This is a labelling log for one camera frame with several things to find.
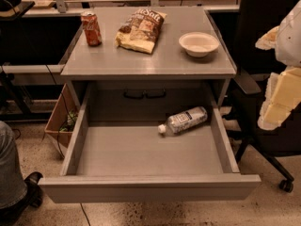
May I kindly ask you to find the red soda can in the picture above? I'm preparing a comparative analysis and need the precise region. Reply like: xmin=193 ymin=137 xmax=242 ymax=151
xmin=81 ymin=11 xmax=102 ymax=46

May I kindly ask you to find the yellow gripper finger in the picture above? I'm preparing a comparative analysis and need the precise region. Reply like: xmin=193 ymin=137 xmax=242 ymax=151
xmin=255 ymin=26 xmax=279 ymax=50
xmin=257 ymin=67 xmax=301 ymax=130

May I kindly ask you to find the black lower drawer handle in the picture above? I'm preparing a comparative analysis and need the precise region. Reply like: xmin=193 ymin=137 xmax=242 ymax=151
xmin=123 ymin=89 xmax=166 ymax=100

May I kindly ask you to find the white bowl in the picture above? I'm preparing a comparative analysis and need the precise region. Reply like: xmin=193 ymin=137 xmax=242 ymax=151
xmin=179 ymin=32 xmax=219 ymax=57

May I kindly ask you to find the black floor cable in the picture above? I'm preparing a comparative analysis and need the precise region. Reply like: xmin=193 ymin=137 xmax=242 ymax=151
xmin=44 ymin=64 xmax=92 ymax=226

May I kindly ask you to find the grey open drawer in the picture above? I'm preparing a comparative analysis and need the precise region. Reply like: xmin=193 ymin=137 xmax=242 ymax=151
xmin=40 ymin=83 xmax=261 ymax=203

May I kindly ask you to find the person leg in jeans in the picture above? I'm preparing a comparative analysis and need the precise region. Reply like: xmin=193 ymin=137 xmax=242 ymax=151
xmin=0 ymin=121 xmax=27 ymax=209

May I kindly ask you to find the brown chip bag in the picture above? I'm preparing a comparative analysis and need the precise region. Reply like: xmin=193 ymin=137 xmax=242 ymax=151
xmin=115 ymin=8 xmax=166 ymax=55

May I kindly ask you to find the clear plastic water bottle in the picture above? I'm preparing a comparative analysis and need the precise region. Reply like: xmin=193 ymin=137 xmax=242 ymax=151
xmin=158 ymin=106 xmax=208 ymax=136

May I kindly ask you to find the black office chair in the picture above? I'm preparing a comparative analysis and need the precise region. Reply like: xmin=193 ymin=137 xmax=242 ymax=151
xmin=223 ymin=0 xmax=301 ymax=194

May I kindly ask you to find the black shoe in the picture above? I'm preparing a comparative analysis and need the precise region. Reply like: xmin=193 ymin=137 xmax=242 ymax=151
xmin=24 ymin=171 xmax=43 ymax=208

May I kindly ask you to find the grey cabinet counter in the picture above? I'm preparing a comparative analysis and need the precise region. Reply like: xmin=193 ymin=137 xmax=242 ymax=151
xmin=61 ymin=7 xmax=236 ymax=80

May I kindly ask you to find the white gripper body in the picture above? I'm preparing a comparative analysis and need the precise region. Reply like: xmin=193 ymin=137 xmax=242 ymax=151
xmin=275 ymin=0 xmax=301 ymax=67

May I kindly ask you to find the cardboard box with items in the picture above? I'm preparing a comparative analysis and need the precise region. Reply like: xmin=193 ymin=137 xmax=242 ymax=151
xmin=45 ymin=84 xmax=77 ymax=148

